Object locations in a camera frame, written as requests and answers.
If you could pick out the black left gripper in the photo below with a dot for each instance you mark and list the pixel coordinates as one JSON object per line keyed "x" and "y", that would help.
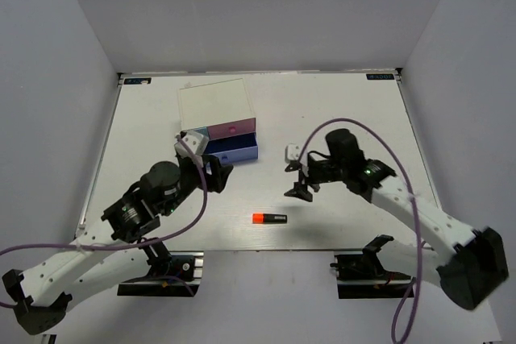
{"x": 222, "y": 172}

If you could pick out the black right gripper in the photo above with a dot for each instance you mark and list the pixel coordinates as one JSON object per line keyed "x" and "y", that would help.
{"x": 301, "y": 192}

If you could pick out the pink drawer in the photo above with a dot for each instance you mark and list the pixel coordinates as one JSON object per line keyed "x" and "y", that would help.
{"x": 230, "y": 129}

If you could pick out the orange highlighter marker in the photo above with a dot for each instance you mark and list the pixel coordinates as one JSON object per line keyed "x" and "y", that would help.
{"x": 269, "y": 218}

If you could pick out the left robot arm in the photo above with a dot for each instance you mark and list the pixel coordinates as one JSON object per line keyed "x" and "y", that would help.
{"x": 115, "y": 249}

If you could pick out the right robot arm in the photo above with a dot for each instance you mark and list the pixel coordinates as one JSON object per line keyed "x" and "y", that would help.
{"x": 467, "y": 263}

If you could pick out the cream drawer cabinet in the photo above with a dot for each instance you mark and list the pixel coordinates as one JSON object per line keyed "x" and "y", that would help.
{"x": 213, "y": 104}

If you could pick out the left table label sticker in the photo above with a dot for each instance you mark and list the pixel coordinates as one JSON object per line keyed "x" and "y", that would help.
{"x": 137, "y": 81}

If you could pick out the table label sticker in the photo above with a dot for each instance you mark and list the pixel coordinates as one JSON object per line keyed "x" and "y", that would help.
{"x": 137, "y": 81}
{"x": 380, "y": 76}

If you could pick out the right table label sticker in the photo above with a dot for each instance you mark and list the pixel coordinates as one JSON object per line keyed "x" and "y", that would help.
{"x": 380, "y": 76}

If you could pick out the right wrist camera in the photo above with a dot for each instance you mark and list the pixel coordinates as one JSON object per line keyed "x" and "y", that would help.
{"x": 294, "y": 152}

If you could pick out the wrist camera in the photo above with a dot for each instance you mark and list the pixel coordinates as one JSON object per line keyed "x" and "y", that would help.
{"x": 190, "y": 146}
{"x": 294, "y": 152}

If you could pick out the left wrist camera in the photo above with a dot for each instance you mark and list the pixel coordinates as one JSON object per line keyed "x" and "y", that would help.
{"x": 190, "y": 146}

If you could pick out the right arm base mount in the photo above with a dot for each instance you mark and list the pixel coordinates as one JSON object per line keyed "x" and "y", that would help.
{"x": 357, "y": 281}

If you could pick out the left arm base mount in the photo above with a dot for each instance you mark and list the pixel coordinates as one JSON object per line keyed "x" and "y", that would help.
{"x": 179, "y": 277}

